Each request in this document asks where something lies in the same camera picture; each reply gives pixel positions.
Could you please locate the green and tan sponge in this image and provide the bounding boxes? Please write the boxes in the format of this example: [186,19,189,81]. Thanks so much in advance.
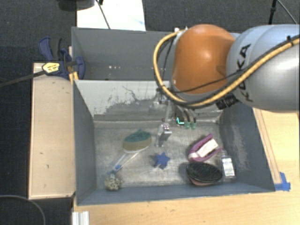
[122,128,153,153]

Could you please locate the blue star block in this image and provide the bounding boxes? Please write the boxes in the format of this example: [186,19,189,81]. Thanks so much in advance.
[150,151,171,170]

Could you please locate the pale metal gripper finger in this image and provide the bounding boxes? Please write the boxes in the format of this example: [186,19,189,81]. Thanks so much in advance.
[162,123,173,141]
[155,124,165,148]

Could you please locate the grey metal bin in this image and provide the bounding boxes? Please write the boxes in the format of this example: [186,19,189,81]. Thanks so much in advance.
[71,26,276,206]

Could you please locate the speckled tan ball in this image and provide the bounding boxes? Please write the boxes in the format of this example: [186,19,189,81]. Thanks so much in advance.
[104,173,123,192]

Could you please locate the black oval brush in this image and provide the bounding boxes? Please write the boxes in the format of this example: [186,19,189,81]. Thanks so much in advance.
[186,161,224,187]

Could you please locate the small clear bottle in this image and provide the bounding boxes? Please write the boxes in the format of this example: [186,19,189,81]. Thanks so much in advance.
[220,150,237,182]

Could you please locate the pale wood board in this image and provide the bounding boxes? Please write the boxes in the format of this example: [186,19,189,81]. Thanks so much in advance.
[28,62,76,200]

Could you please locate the black cylinder on white bracket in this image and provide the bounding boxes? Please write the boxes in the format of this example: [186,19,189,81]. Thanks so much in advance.
[215,94,238,111]

